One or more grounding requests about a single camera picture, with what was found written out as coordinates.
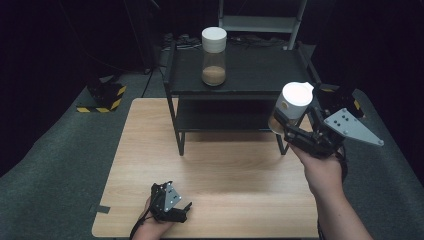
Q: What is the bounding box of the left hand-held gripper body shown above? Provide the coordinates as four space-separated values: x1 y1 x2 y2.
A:
148 180 184 224

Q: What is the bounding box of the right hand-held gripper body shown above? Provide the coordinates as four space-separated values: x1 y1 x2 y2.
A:
289 107 385 159

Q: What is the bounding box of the glass jar white spout lid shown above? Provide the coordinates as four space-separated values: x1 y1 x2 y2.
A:
267 81 315 136

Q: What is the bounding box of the black two-tier shelf rack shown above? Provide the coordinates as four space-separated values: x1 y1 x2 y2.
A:
162 40 323 157

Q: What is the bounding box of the person's left hand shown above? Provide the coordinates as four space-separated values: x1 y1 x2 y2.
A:
131 196 175 240

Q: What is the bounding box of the person's right hand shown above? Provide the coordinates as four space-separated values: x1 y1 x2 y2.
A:
290 143 345 198

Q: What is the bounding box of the black box yellow striped edge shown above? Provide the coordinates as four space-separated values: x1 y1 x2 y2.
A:
75 79 128 114
316 83 365 119

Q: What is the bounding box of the grey tape strip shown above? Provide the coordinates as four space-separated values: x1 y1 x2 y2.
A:
88 204 111 215

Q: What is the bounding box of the white metal stand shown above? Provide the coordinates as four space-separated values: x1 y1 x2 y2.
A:
216 0 308 51

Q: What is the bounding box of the dark stand pole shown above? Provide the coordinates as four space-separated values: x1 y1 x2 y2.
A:
123 0 159 76

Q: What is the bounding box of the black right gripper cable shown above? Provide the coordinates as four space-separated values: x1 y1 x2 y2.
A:
335 145 350 183

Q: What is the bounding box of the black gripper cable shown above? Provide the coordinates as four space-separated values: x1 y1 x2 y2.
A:
129 209 153 240
335 145 350 183

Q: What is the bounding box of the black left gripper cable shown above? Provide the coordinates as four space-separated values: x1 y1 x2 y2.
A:
129 209 153 240

